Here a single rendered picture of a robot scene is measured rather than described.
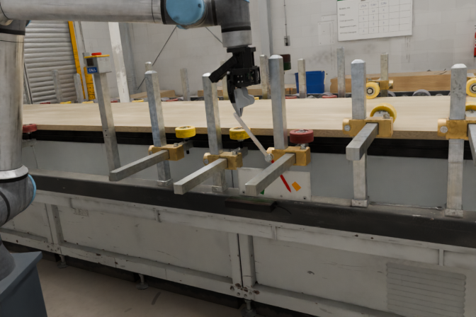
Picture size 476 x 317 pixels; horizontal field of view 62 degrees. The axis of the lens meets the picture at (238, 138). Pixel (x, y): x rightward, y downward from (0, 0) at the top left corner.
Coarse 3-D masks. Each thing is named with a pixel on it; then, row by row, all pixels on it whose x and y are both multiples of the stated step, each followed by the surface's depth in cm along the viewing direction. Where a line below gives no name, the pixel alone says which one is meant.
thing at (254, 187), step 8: (280, 160) 118; (288, 160) 119; (272, 168) 111; (280, 168) 114; (256, 176) 105; (264, 176) 105; (272, 176) 108; (248, 184) 100; (256, 184) 99; (264, 184) 104; (248, 192) 100; (256, 192) 99
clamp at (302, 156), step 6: (270, 150) 129; (276, 150) 127; (282, 150) 126; (288, 150) 125; (294, 150) 124; (300, 150) 124; (306, 150) 123; (276, 156) 127; (300, 156) 124; (306, 156) 123; (300, 162) 124; (306, 162) 123
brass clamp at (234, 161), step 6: (204, 156) 141; (210, 156) 139; (216, 156) 138; (222, 156) 137; (228, 156) 136; (234, 156) 135; (240, 156) 138; (204, 162) 141; (210, 162) 140; (228, 162) 137; (234, 162) 135; (240, 162) 138; (228, 168) 137; (234, 168) 136
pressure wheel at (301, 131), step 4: (292, 132) 133; (296, 132) 132; (300, 132) 133; (304, 132) 131; (308, 132) 131; (312, 132) 132; (292, 136) 132; (296, 136) 131; (300, 136) 130; (304, 136) 130; (308, 136) 131; (312, 136) 132; (292, 140) 133; (296, 140) 131; (300, 140) 131; (304, 140) 131; (308, 140) 131; (312, 140) 132
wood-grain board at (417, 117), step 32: (416, 96) 191; (448, 96) 183; (64, 128) 199; (96, 128) 188; (128, 128) 179; (224, 128) 156; (256, 128) 149; (288, 128) 143; (320, 128) 139; (416, 128) 126
